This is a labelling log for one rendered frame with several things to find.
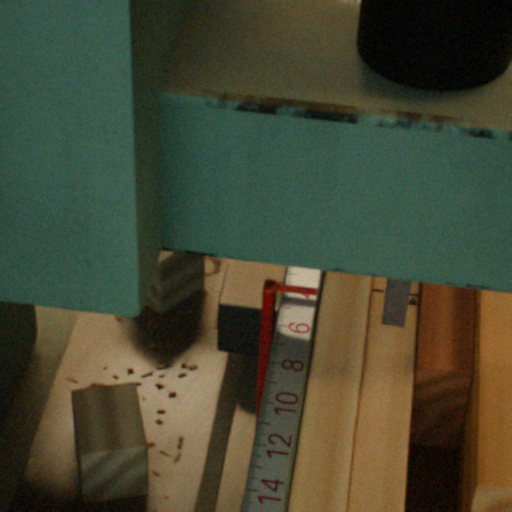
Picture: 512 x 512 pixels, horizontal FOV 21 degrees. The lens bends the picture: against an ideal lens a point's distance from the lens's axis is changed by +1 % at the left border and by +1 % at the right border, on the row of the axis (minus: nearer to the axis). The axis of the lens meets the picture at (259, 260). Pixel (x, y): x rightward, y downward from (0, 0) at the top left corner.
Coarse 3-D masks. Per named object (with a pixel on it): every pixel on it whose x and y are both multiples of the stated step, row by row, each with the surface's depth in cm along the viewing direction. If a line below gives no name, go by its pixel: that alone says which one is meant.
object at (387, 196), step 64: (192, 0) 48; (256, 0) 48; (320, 0) 48; (192, 64) 45; (256, 64) 45; (320, 64) 45; (192, 128) 44; (256, 128) 44; (320, 128) 43; (384, 128) 43; (448, 128) 43; (192, 192) 46; (256, 192) 46; (320, 192) 45; (384, 192) 45; (448, 192) 44; (256, 256) 47; (320, 256) 47; (384, 256) 47; (448, 256) 46
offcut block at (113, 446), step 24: (120, 384) 66; (72, 408) 66; (96, 408) 65; (120, 408) 65; (96, 432) 63; (120, 432) 63; (96, 456) 63; (120, 456) 63; (144, 456) 63; (96, 480) 64; (120, 480) 64; (144, 480) 64
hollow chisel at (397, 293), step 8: (392, 280) 51; (400, 280) 51; (392, 288) 52; (400, 288) 52; (408, 288) 52; (392, 296) 52; (400, 296) 52; (408, 296) 52; (384, 304) 52; (392, 304) 52; (400, 304) 52; (384, 312) 53; (392, 312) 52; (400, 312) 52; (384, 320) 53; (392, 320) 53; (400, 320) 53
